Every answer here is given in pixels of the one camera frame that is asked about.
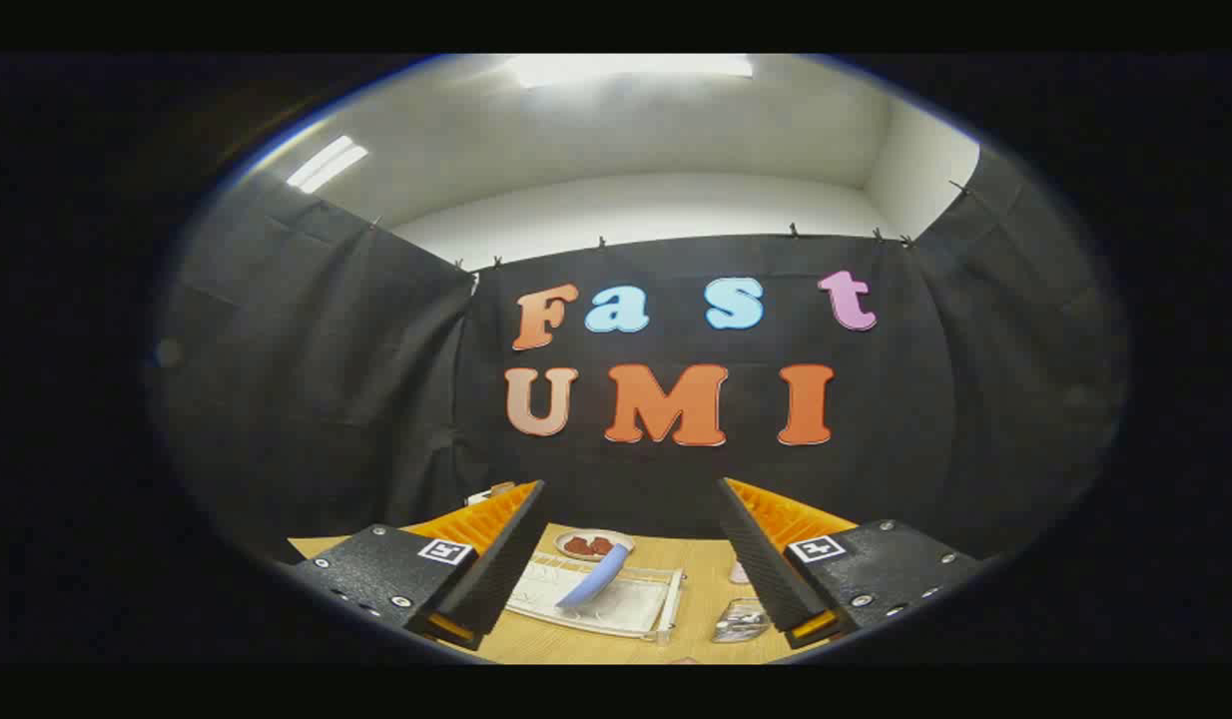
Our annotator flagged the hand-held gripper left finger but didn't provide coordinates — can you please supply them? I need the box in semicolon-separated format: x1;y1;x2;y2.
295;479;549;652

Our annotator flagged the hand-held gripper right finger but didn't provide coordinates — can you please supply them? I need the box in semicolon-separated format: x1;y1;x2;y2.
716;477;984;650

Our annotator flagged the metal wire basket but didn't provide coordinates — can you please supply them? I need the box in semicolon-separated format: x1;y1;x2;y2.
713;597;772;644

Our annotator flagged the light blue plate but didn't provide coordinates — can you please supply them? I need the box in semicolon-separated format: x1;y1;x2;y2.
556;544;632;608

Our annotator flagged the white wire dish rack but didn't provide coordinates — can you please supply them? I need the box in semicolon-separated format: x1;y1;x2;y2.
506;551;685;642

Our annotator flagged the beige oval plate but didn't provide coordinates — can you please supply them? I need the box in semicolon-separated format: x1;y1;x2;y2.
554;529;637;560

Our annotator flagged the white wavy drain tray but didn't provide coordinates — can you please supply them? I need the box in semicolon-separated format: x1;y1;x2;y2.
509;574;669;635

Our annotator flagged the black backdrop cloth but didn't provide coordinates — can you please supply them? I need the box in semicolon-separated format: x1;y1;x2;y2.
152;145;1126;565

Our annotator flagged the narrow ceiling light strip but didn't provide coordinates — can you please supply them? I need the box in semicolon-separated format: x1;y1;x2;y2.
286;135;369;195

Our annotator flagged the wide ceiling light panel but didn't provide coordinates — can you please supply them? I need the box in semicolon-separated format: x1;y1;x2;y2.
506;55;755;89

